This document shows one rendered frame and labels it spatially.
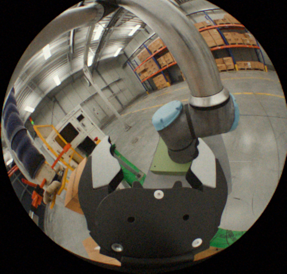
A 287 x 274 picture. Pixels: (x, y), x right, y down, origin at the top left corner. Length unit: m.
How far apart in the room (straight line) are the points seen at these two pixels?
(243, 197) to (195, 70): 1.30
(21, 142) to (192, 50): 0.94
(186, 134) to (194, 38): 0.29
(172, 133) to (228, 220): 1.19
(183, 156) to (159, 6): 0.54
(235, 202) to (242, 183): 0.23
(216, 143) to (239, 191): 0.87
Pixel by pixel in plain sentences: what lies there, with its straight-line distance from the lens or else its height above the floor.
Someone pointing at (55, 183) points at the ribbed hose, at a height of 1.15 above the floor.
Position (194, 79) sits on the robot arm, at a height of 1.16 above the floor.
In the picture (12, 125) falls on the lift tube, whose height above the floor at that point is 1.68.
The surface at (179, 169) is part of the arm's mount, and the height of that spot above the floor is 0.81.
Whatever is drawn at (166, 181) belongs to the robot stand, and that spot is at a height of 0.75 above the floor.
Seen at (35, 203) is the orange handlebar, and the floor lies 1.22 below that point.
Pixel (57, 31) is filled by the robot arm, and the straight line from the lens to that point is 0.22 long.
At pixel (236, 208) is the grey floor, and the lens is 1.29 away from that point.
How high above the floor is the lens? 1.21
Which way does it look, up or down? 27 degrees down
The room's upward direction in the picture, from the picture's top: 36 degrees counter-clockwise
